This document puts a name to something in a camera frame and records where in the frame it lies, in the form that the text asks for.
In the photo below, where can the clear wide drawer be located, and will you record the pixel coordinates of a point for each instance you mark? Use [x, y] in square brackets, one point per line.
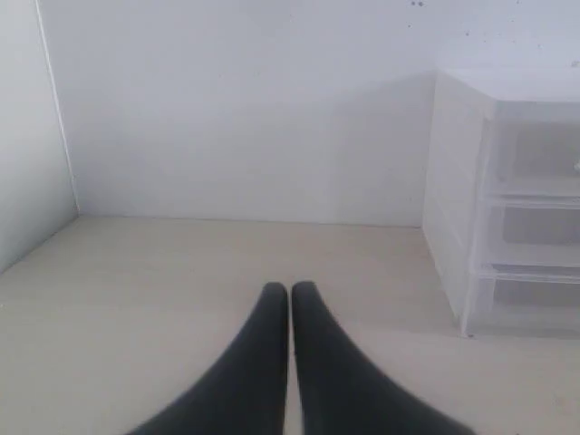
[524, 299]
[520, 233]

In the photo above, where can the white plastic drawer cabinet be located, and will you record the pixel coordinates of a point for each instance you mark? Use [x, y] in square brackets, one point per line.
[457, 191]

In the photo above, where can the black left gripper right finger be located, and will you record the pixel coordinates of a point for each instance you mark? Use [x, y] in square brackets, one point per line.
[341, 390]

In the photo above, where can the clear bottom wide drawer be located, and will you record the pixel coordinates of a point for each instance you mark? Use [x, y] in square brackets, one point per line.
[524, 299]

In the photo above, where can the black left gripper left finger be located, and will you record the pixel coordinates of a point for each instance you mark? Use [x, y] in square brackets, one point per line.
[244, 390]

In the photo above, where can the clear middle wide drawer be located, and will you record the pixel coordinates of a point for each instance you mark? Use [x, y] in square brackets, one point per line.
[520, 233]

